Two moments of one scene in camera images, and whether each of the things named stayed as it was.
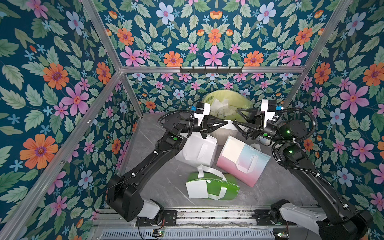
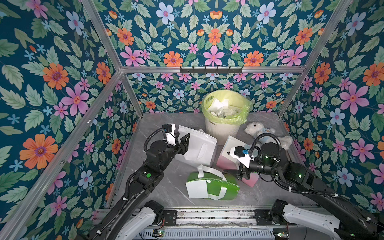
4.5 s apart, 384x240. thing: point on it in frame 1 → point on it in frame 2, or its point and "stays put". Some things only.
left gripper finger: (216, 123) → (185, 142)
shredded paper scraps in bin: (221, 108) stays put
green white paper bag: (207, 183) stays put
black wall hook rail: (211, 70) stays put
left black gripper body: (197, 129) → (177, 148)
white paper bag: (198, 151) stays put
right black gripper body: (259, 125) → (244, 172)
